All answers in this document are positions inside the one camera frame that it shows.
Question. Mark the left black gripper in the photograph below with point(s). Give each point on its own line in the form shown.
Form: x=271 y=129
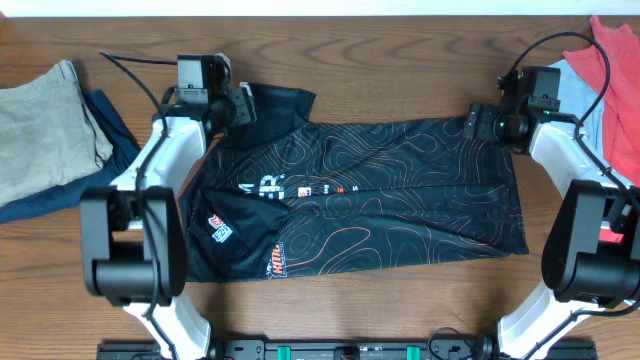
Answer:
x=247 y=104

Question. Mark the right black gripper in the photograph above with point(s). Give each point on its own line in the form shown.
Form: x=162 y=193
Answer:
x=480 y=121

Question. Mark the black cycling jersey orange print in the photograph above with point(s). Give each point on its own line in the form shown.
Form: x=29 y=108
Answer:
x=285 y=197

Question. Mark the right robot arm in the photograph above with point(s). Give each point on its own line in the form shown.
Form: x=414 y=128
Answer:
x=590 y=261

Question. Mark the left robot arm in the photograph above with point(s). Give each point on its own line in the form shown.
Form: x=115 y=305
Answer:
x=133 y=248

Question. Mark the light grey t-shirt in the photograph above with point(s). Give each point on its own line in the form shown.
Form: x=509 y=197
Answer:
x=580 y=100

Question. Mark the folded navy blue garment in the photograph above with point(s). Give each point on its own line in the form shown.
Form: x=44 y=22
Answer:
x=125 y=149

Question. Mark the red t-shirt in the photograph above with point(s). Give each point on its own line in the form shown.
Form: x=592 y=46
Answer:
x=620 y=134

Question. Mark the folded beige garment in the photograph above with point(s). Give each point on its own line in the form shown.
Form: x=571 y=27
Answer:
x=49 y=137

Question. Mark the black mounting rail base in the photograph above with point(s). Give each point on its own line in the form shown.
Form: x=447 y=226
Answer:
x=440 y=346

